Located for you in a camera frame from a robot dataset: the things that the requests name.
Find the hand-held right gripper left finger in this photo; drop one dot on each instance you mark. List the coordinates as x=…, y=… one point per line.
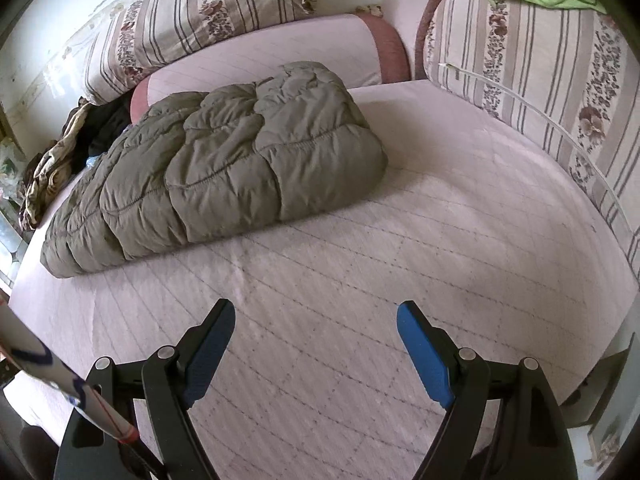
x=207, y=355

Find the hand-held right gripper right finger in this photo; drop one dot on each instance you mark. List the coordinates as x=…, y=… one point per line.
x=425, y=355

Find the olive quilted hooded jacket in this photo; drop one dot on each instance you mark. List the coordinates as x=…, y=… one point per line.
x=225, y=170

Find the dark clothes pile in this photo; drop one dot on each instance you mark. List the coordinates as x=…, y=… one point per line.
x=107, y=130

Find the pink sofa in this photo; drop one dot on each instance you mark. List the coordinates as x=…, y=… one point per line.
x=350, y=285

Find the white rod with red band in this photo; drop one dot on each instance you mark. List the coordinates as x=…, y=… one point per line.
x=55, y=367

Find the beige patterned cloth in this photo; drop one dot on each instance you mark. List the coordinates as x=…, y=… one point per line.
x=52, y=170

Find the pale floral pillow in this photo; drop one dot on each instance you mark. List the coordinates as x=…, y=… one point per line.
x=9, y=170

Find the striped floral cushion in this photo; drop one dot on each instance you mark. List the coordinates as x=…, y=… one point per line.
x=540, y=60
x=200, y=15

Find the pink cylindrical bolster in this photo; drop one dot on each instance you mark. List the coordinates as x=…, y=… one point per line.
x=300, y=45

